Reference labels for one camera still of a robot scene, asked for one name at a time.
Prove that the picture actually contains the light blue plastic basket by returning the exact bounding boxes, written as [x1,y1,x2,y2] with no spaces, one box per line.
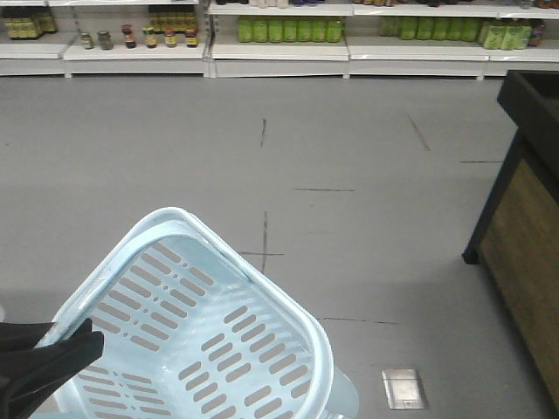
[40,208,360,418]

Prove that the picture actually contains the row of green bottles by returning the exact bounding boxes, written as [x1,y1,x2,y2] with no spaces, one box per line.
[237,16,345,44]

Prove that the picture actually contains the black wooden produce stand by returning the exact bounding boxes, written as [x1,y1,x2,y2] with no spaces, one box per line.
[462,70,558,404]

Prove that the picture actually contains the second row green bottles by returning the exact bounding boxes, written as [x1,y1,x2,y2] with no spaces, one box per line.
[377,16,482,42]

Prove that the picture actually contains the metal floor plate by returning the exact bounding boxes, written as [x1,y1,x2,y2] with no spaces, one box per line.
[382,368,428,410]

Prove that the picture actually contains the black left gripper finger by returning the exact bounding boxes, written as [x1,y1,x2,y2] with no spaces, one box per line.
[0,317,95,350]
[1,332,104,418]

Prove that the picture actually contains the white store shelving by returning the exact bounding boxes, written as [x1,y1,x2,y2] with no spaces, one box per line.
[1,1,558,79]

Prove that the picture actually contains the small jar on shelf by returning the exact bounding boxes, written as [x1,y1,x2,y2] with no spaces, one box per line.
[121,24,136,49]

